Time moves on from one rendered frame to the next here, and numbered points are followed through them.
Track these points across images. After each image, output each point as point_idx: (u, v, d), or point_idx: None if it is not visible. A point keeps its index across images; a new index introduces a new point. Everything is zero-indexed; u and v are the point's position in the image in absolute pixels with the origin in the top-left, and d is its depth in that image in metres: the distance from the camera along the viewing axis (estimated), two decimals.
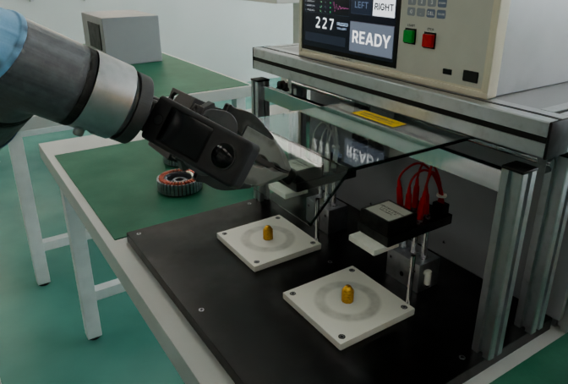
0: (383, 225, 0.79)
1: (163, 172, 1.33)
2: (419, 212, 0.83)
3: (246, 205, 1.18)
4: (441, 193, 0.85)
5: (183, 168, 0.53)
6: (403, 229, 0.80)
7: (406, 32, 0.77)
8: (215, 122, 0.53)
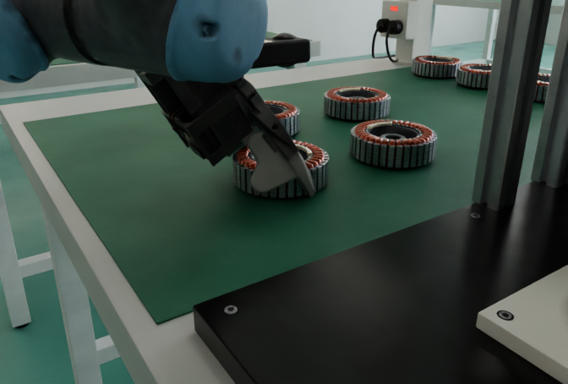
0: None
1: (244, 146, 0.62)
2: None
3: (474, 222, 0.48)
4: None
5: (253, 89, 0.52)
6: None
7: None
8: None
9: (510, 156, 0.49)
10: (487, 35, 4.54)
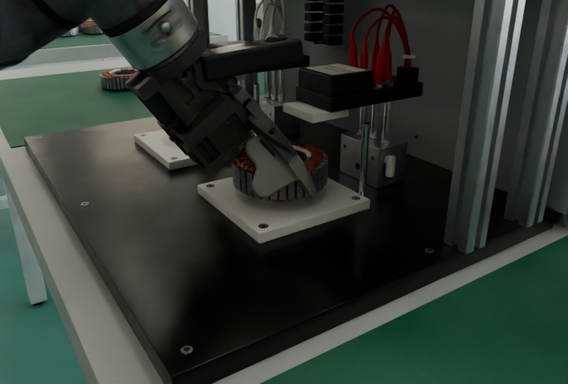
0: (324, 82, 0.58)
1: (243, 149, 0.62)
2: (378, 74, 0.62)
3: None
4: (408, 52, 0.64)
5: (248, 96, 0.51)
6: (354, 90, 0.59)
7: None
8: None
9: None
10: None
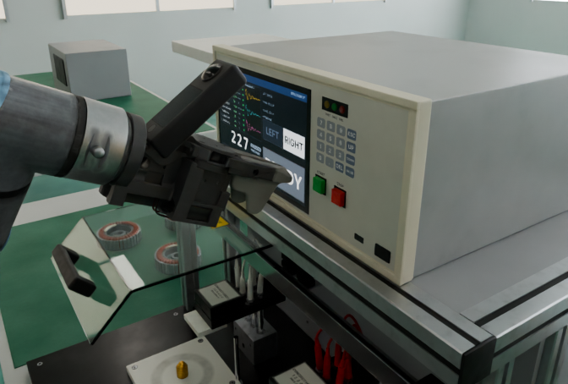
0: None
1: None
2: (338, 382, 0.70)
3: (172, 318, 1.05)
4: None
5: (209, 150, 0.51)
6: None
7: (315, 180, 0.65)
8: (193, 134, 0.56)
9: (193, 286, 1.07)
10: None
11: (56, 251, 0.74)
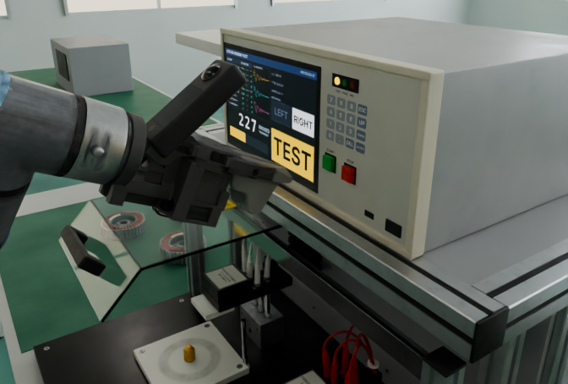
0: None
1: None
2: None
3: (177, 304, 1.05)
4: (372, 363, 0.74)
5: (209, 150, 0.51)
6: None
7: (324, 158, 0.65)
8: (193, 134, 0.56)
9: (199, 272, 1.07)
10: None
11: (64, 232, 0.74)
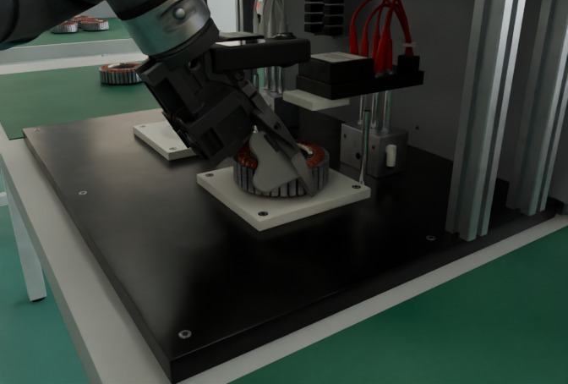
0: (324, 69, 0.57)
1: (244, 145, 0.62)
2: (379, 61, 0.61)
3: None
4: (409, 40, 0.63)
5: (254, 90, 0.51)
6: (354, 78, 0.59)
7: None
8: None
9: None
10: None
11: None
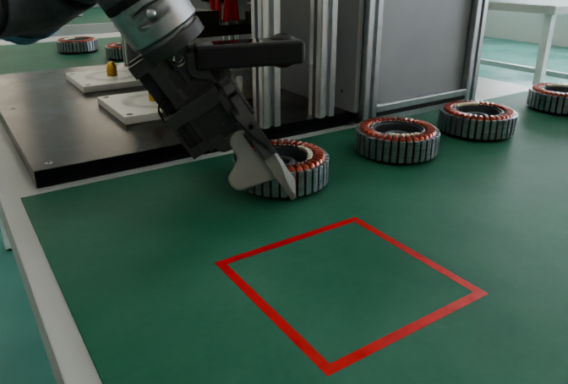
0: None
1: (253, 143, 0.63)
2: (224, 13, 0.85)
3: None
4: None
5: (235, 88, 0.53)
6: (203, 24, 0.83)
7: None
8: None
9: None
10: None
11: None
